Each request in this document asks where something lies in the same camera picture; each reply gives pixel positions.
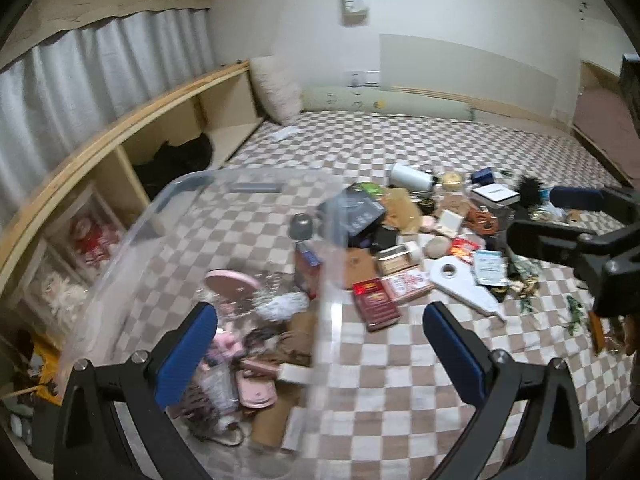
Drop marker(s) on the green clip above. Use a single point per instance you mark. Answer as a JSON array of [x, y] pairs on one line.
[[575, 312]]

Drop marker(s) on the white plastic card with hole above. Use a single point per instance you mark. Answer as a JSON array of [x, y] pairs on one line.
[[460, 280]]

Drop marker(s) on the black printed box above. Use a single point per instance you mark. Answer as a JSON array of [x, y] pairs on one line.
[[352, 212]]

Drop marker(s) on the black cloth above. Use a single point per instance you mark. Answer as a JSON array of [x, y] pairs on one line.
[[175, 162]]

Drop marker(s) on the yellow crate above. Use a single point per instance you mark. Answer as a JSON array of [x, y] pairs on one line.
[[47, 370]]

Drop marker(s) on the small dark blue box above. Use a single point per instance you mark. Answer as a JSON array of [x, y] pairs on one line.
[[483, 176]]

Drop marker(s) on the clear plastic storage box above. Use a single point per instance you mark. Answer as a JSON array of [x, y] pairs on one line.
[[225, 230]]

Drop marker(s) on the fluffy cream pillow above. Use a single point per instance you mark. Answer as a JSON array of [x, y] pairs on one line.
[[277, 90]]

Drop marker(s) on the small white flat object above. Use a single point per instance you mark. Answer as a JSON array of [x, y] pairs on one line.
[[282, 134]]

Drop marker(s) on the round yellow soap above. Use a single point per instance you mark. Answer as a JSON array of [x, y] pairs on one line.
[[452, 180]]

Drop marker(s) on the white wall switch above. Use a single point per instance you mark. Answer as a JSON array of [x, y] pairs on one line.
[[365, 77]]

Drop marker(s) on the green round tin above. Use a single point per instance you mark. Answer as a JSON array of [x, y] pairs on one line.
[[372, 190]]

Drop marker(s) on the person's right forearm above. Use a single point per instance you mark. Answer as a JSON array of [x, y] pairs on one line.
[[635, 385]]

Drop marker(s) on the white box black trim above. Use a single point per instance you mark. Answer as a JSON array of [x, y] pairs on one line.
[[496, 195]]

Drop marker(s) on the clear cylindrical display case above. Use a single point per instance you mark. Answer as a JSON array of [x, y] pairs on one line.
[[100, 200], [30, 300]]

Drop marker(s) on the long green bolster pillow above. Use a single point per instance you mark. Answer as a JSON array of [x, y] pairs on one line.
[[390, 102]]

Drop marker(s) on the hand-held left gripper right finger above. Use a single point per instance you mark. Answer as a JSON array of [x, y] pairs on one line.
[[455, 357]]

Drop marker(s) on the green clothespin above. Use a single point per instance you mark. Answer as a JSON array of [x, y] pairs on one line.
[[526, 305]]

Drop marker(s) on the small pink case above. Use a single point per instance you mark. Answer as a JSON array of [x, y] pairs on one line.
[[429, 221]]

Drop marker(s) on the white charger box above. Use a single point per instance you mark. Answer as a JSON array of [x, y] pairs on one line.
[[451, 221]]

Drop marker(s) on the white cylindrical flask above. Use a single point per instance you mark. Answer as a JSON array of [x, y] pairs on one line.
[[410, 176]]

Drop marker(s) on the red foil packet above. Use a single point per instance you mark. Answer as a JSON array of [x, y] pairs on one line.
[[465, 250]]

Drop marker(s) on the white doll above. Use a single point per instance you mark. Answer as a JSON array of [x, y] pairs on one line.
[[62, 290]]

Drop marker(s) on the red and blue box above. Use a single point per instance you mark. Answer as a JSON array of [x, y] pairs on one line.
[[307, 265]]

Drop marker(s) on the person's right hand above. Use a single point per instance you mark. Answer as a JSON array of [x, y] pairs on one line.
[[631, 337]]

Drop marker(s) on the black feather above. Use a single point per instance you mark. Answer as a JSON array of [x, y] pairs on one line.
[[531, 191]]

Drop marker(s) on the small white box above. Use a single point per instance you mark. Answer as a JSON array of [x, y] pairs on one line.
[[295, 374]]

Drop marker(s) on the grey-white curtain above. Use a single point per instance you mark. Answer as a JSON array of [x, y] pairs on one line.
[[100, 75]]

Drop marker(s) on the pink playing card box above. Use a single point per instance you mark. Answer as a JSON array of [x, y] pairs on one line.
[[407, 284]]

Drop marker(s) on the mauve bedding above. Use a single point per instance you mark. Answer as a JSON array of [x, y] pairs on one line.
[[605, 110]]

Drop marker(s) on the red cigarette box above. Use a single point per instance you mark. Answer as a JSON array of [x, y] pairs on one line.
[[376, 305]]

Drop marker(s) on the clear toothpick box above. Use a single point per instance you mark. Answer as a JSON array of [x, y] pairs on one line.
[[394, 259]]

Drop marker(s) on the brown round leather coaster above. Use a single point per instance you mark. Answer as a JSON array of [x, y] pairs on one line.
[[361, 267]]

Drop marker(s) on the small white jar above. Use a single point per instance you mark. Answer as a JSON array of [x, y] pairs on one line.
[[412, 250]]

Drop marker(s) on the wooden shelf unit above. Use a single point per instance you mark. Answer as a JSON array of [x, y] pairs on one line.
[[150, 106]]

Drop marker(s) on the dark grey dome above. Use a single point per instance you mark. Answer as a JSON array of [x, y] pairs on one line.
[[301, 225]]

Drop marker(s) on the pink floral hair accessory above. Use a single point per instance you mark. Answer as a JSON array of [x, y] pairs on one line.
[[225, 345]]

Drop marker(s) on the brown fabric pouch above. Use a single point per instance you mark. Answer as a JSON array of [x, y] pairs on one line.
[[300, 340]]

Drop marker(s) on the beige pebble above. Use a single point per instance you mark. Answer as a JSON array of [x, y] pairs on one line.
[[436, 247]]

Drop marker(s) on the wooden stick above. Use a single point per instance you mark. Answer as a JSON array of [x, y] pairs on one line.
[[20, 391]]

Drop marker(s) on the pink round mirror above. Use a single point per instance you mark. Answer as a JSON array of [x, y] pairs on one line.
[[232, 285]]

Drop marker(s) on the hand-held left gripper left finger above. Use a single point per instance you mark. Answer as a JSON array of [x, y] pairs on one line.
[[185, 360]]

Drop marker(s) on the doll in red dress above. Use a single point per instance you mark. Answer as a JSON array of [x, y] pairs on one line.
[[95, 240]]

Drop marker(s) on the black flat case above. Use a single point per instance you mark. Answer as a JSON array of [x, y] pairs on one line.
[[382, 237]]

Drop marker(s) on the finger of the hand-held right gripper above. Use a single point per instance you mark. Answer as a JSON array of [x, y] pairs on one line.
[[577, 198], [545, 242]]

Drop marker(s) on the pink clamshell case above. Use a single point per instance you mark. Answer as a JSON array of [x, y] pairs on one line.
[[257, 395]]

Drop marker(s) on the white paper sachet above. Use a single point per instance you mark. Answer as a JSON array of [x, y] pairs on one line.
[[487, 267]]

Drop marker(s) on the white lace scrunchie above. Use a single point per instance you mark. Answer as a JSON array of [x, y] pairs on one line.
[[282, 306]]

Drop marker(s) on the pink flat case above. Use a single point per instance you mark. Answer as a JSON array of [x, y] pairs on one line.
[[260, 367]]

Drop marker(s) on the white headboard panel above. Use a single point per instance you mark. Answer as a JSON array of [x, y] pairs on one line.
[[465, 75]]

